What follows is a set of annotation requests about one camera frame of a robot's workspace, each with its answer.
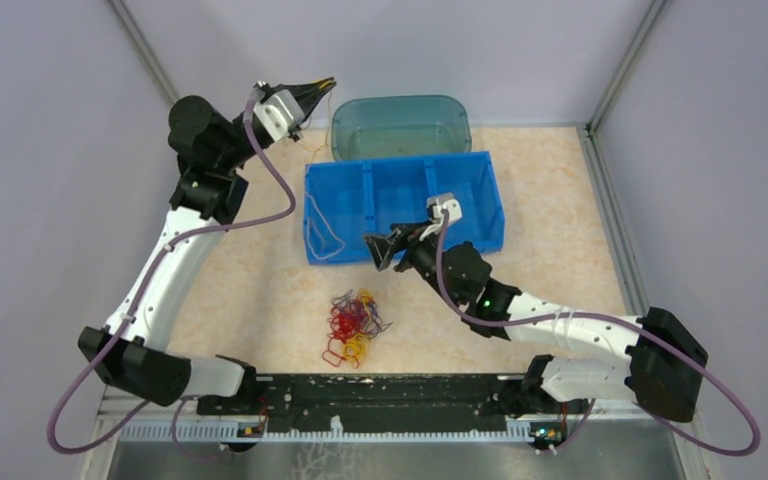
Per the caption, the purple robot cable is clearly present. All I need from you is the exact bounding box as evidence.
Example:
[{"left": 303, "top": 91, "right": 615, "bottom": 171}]
[
  {"left": 47, "top": 95, "right": 299, "bottom": 463},
  {"left": 433, "top": 208, "right": 763, "bottom": 458}
]

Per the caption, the aluminium frame post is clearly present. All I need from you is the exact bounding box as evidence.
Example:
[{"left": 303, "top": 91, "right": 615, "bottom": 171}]
[
  {"left": 105, "top": 0, "right": 182, "bottom": 132},
  {"left": 587, "top": 0, "right": 671, "bottom": 137}
]

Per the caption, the teal transparent plastic tub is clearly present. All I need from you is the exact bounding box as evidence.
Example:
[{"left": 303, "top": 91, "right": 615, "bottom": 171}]
[{"left": 330, "top": 95, "right": 473, "bottom": 161}]

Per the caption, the yellow cable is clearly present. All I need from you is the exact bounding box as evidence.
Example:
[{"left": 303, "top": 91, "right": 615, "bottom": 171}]
[{"left": 340, "top": 291, "right": 379, "bottom": 370}]

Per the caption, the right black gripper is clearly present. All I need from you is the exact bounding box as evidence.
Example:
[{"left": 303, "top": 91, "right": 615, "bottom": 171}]
[{"left": 364, "top": 217, "right": 462, "bottom": 308}]

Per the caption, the right aluminium frame post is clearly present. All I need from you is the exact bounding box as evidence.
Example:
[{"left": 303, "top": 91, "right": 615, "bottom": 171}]
[{"left": 587, "top": 0, "right": 671, "bottom": 137}]

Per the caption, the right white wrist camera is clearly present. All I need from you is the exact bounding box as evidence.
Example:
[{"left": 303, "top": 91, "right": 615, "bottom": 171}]
[{"left": 419, "top": 192, "right": 463, "bottom": 241}]

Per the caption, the left aluminium frame post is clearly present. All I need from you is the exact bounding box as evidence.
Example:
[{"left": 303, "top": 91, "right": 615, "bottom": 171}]
[{"left": 105, "top": 0, "right": 182, "bottom": 132}]

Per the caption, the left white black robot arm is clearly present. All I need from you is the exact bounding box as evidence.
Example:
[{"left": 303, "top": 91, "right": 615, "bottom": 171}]
[{"left": 78, "top": 77, "right": 336, "bottom": 414}]

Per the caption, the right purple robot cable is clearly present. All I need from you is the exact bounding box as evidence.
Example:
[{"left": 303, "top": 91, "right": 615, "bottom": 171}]
[{"left": 433, "top": 208, "right": 763, "bottom": 458}]

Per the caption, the white cable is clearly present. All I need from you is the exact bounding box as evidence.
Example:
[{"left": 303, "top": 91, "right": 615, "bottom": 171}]
[{"left": 303, "top": 190, "right": 347, "bottom": 262}]

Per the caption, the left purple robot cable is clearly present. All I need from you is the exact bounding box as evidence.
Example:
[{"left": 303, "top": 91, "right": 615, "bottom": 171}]
[{"left": 47, "top": 95, "right": 299, "bottom": 463}]

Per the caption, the red cable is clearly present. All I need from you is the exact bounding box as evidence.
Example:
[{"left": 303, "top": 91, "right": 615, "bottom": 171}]
[{"left": 320, "top": 291, "right": 379, "bottom": 369}]

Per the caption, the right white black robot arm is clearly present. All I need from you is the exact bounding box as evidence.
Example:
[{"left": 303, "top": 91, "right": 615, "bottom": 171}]
[{"left": 364, "top": 223, "right": 708, "bottom": 423}]

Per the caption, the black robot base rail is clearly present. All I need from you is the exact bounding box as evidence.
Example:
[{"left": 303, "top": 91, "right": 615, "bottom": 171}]
[{"left": 197, "top": 373, "right": 588, "bottom": 446}]

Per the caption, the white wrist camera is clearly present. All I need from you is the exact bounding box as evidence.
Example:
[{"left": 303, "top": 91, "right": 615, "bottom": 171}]
[
  {"left": 419, "top": 192, "right": 463, "bottom": 241},
  {"left": 253, "top": 89, "right": 304, "bottom": 141}
]

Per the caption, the blue three-compartment plastic bin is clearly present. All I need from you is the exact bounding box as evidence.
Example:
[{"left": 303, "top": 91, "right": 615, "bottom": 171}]
[{"left": 302, "top": 151, "right": 505, "bottom": 265}]

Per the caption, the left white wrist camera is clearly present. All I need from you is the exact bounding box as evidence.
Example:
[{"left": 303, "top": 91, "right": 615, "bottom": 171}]
[{"left": 253, "top": 89, "right": 304, "bottom": 141}]

